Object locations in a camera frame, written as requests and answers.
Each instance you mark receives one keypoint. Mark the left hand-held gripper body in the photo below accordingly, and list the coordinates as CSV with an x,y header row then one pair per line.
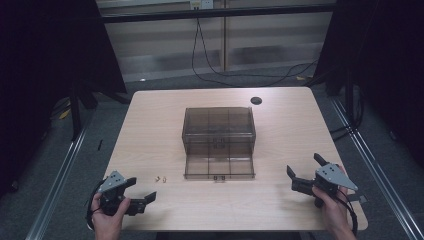
x,y
112,181

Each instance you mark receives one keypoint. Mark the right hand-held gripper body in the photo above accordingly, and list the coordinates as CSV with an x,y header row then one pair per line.
x,y
331,176

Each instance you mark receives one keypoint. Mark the small screws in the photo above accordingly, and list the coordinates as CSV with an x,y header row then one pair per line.
x,y
157,179

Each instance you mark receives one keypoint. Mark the small gold earring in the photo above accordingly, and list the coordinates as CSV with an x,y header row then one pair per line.
x,y
164,179

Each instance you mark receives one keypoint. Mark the smoky transparent drawer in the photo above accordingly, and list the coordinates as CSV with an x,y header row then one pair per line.
x,y
219,166

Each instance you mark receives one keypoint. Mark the smoky transparent storage box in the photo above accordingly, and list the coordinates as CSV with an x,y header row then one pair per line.
x,y
218,128

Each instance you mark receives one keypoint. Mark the person's right hand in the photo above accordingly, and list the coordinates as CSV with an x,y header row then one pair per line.
x,y
333,208

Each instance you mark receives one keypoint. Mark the person's left hand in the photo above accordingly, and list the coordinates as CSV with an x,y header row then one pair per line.
x,y
108,221

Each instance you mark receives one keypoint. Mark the black stand leg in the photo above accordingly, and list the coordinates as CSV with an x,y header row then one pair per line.
x,y
76,113

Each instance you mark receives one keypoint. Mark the black table grommet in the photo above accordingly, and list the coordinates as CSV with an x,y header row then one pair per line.
x,y
256,100

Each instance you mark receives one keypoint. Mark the black curtain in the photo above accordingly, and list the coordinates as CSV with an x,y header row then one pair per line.
x,y
383,66
50,66

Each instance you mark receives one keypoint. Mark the black horizontal bar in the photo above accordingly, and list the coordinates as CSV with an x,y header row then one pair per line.
x,y
216,13

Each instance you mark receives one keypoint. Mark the metal floor rail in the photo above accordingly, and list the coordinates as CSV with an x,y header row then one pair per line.
x,y
376,173
58,176

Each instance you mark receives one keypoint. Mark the white wall outlet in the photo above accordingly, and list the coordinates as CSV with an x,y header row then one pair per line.
x,y
201,4

